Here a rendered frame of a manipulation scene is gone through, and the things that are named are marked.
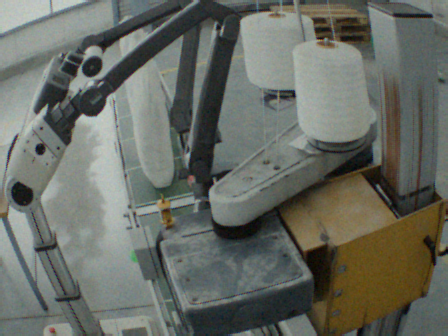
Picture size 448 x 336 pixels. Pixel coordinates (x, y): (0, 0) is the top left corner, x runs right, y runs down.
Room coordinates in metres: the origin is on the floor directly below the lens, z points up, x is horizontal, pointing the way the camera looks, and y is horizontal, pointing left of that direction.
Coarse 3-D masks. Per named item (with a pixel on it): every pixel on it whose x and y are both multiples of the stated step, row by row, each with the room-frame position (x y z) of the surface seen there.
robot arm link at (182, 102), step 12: (192, 36) 1.72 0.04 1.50; (180, 48) 1.70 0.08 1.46; (192, 48) 1.69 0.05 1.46; (180, 60) 1.68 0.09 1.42; (192, 60) 1.67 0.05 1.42; (180, 72) 1.66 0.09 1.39; (192, 72) 1.65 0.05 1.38; (180, 84) 1.64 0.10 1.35; (192, 84) 1.64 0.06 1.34; (180, 96) 1.61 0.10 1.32; (192, 96) 1.63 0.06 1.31; (180, 108) 1.59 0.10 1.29; (192, 108) 1.63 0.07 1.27; (192, 120) 1.62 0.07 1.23
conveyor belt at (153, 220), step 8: (184, 208) 2.48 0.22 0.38; (192, 208) 2.47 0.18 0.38; (144, 216) 2.45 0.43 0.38; (152, 216) 2.44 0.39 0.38; (176, 216) 2.42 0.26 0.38; (144, 224) 2.37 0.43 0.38; (152, 224) 2.37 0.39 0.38; (160, 224) 2.36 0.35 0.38; (152, 232) 2.30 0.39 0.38; (160, 280) 1.90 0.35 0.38; (160, 288) 1.83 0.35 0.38; (168, 296) 1.77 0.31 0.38; (168, 304) 1.71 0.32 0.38; (168, 312) 1.65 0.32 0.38; (176, 328) 1.54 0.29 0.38; (272, 328) 1.46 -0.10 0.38
